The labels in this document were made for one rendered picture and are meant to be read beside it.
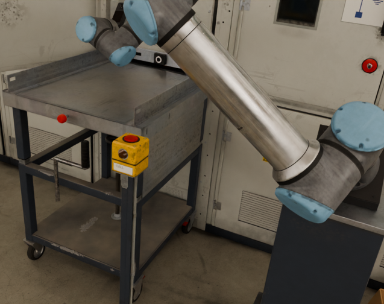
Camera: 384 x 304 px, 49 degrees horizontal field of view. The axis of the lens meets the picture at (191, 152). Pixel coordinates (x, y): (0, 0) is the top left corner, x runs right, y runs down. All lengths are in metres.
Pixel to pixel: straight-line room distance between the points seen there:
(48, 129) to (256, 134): 1.81
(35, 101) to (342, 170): 1.11
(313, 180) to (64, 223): 1.36
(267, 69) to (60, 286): 1.33
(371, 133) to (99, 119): 0.88
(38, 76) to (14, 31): 0.29
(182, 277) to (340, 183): 1.16
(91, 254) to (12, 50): 0.97
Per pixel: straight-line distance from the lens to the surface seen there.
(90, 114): 1.54
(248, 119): 1.02
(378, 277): 2.27
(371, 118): 1.18
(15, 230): 2.42
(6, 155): 3.06
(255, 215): 2.20
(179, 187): 2.31
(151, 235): 2.04
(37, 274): 2.14
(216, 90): 1.00
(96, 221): 2.13
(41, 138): 2.74
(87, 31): 1.58
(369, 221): 1.34
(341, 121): 1.16
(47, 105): 1.65
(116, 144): 1.21
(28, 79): 1.84
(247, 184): 2.13
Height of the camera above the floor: 1.42
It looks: 26 degrees down
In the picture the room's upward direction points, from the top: 6 degrees clockwise
